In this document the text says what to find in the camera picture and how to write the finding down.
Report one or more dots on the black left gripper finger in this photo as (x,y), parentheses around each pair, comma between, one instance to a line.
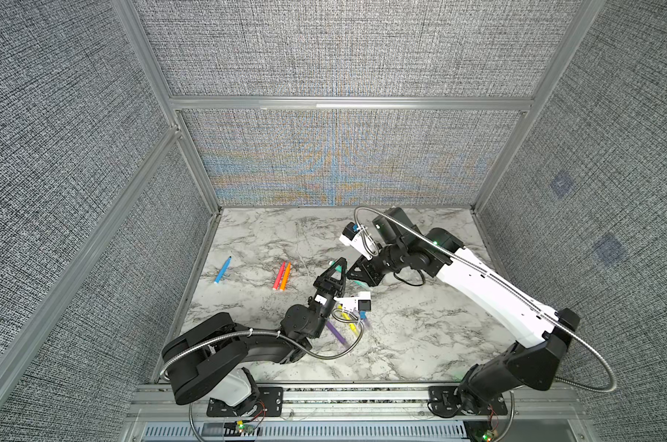
(329,276)
(343,263)

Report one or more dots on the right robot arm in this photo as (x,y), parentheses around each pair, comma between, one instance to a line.
(542,334)

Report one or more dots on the aluminium corner frame post left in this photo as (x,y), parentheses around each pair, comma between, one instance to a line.
(128,16)

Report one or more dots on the aluminium left wall bar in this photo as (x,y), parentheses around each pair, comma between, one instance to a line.
(22,350)

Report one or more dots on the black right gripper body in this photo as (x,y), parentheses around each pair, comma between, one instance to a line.
(387,262)

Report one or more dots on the green highlighter pen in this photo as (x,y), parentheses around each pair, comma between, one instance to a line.
(338,269)

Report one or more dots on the orange highlighter pen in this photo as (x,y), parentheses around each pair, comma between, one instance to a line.
(285,277)

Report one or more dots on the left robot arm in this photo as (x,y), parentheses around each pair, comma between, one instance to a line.
(198,360)

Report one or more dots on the aluminium corner frame post right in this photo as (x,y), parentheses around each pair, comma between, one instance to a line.
(576,32)

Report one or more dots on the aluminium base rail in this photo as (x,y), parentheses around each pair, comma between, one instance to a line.
(328,401)

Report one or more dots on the grey slotted cable duct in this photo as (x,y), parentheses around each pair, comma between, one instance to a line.
(341,431)

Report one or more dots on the blue highlighter pen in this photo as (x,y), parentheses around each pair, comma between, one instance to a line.
(222,270)

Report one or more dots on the aluminium corner frame post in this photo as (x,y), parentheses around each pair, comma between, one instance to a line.
(128,16)
(576,32)

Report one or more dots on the pink highlighter pen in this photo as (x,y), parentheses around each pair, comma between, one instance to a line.
(279,276)

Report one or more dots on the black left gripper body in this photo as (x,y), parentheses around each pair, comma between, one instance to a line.
(321,296)

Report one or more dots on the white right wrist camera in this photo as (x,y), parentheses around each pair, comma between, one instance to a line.
(358,238)

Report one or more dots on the aluminium horizontal back bar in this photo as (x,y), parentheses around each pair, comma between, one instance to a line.
(341,103)

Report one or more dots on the purple highlighter pen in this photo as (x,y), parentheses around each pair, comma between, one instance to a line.
(338,336)

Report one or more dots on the yellow highlighter pen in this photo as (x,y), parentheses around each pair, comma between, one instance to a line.
(351,320)

